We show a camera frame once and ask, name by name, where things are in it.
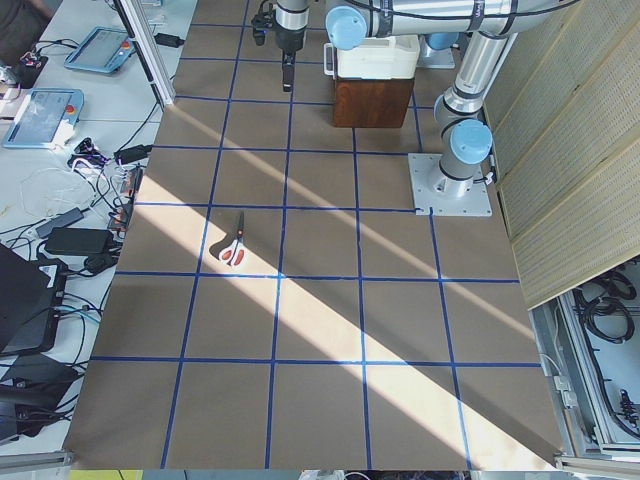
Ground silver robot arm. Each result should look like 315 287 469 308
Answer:
325 1 574 131
275 0 310 92

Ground blue teach pendant near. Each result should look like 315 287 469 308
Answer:
2 88 84 149

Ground perforated wooden panel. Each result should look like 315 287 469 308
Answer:
485 1 639 308

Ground orange handled scissors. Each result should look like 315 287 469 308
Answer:
218 212 247 267

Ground cream plastic tray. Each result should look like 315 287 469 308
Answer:
323 35 420 80

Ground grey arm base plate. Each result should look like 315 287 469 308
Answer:
408 153 492 217

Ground dark wooden drawer cabinet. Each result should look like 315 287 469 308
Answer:
333 78 415 128

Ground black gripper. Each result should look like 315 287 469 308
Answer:
275 23 303 92

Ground blue teach pendant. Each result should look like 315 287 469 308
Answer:
64 27 134 74
2 88 84 149

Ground black laptop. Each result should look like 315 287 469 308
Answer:
1 246 69 356

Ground blue teach pendant far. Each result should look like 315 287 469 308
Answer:
64 27 134 74

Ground aluminium frame post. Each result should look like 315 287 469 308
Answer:
114 0 176 108

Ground black power adapter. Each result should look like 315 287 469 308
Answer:
44 227 113 256

